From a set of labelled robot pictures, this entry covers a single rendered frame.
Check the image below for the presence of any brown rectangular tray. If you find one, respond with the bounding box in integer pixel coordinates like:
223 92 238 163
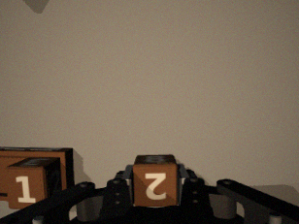
0 146 75 201

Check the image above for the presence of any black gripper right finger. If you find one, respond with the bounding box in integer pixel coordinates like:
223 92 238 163
177 164 299 224

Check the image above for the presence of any brown calendar cube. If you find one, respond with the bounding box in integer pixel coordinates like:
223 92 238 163
5 157 62 209
133 154 178 207

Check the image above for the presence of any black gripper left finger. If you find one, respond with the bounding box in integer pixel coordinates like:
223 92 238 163
0 165 135 224

